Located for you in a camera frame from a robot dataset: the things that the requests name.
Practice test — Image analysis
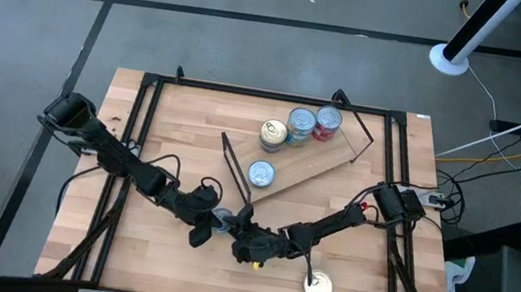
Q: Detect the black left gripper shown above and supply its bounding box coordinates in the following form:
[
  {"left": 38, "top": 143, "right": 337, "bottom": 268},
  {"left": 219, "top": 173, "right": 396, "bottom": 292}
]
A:
[{"left": 170, "top": 183, "right": 232, "bottom": 253}]

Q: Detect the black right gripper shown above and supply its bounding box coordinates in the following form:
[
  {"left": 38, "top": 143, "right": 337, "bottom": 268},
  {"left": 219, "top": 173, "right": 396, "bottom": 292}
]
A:
[{"left": 216, "top": 200, "right": 306, "bottom": 273}]

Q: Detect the green Circle Hook can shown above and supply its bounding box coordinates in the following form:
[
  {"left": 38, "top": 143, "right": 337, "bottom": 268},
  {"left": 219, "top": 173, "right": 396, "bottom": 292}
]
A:
[
  {"left": 209, "top": 205, "right": 236, "bottom": 237},
  {"left": 245, "top": 158, "right": 279, "bottom": 191}
]

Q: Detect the gold lid seafood can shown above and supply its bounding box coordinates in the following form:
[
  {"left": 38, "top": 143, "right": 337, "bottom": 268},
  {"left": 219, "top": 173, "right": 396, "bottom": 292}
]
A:
[{"left": 301, "top": 268, "right": 337, "bottom": 292}]

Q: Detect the red seafood can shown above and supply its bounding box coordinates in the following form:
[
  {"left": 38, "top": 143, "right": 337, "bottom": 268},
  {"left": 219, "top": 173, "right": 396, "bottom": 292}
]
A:
[
  {"left": 312, "top": 125, "right": 339, "bottom": 140},
  {"left": 312, "top": 131, "right": 337, "bottom": 145},
  {"left": 313, "top": 103, "right": 346, "bottom": 134}
]

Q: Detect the white power strip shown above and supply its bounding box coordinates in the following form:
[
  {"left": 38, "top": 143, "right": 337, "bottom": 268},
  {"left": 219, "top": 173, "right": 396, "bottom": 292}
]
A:
[{"left": 401, "top": 184, "right": 452, "bottom": 211}]

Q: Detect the white green bag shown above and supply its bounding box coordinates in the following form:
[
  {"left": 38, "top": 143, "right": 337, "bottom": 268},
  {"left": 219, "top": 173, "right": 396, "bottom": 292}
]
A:
[{"left": 440, "top": 252, "right": 478, "bottom": 292}]

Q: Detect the white tower fan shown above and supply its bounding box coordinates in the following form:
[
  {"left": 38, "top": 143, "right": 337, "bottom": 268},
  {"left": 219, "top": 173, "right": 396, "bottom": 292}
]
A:
[{"left": 426, "top": 0, "right": 521, "bottom": 85}]

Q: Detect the black power adapter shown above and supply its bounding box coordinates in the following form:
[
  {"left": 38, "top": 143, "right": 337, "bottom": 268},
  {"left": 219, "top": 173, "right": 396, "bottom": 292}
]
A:
[{"left": 487, "top": 118, "right": 521, "bottom": 137}]

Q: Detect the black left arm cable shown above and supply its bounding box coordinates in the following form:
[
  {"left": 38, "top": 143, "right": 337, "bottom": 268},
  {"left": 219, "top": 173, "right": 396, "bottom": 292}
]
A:
[{"left": 141, "top": 149, "right": 230, "bottom": 204}]

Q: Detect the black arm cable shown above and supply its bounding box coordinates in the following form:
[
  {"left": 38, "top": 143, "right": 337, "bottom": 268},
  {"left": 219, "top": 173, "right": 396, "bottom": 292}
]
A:
[
  {"left": 298, "top": 245, "right": 320, "bottom": 285},
  {"left": 141, "top": 149, "right": 230, "bottom": 204}
]

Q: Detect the wooden shelf black wire frame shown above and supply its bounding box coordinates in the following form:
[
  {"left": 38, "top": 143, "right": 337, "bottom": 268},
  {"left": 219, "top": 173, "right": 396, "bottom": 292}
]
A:
[{"left": 210, "top": 73, "right": 382, "bottom": 225}]

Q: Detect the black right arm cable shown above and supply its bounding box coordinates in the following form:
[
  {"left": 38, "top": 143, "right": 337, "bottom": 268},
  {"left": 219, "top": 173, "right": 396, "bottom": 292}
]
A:
[{"left": 298, "top": 245, "right": 320, "bottom": 285}]

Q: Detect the black metal table frame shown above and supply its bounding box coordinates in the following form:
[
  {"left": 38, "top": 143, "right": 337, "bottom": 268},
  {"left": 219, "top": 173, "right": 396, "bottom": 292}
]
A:
[{"left": 33, "top": 50, "right": 482, "bottom": 292}]

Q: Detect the black cable bundle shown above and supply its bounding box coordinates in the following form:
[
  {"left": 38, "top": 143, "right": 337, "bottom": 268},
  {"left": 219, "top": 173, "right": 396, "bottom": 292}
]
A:
[{"left": 429, "top": 168, "right": 471, "bottom": 228}]

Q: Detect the thick white cable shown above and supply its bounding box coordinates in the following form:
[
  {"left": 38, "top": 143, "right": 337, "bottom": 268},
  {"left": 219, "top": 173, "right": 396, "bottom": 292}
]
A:
[{"left": 435, "top": 69, "right": 521, "bottom": 169}]

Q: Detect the thin white cable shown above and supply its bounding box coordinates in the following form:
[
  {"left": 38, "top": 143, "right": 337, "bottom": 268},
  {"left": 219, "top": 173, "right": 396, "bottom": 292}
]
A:
[{"left": 453, "top": 64, "right": 521, "bottom": 171}]

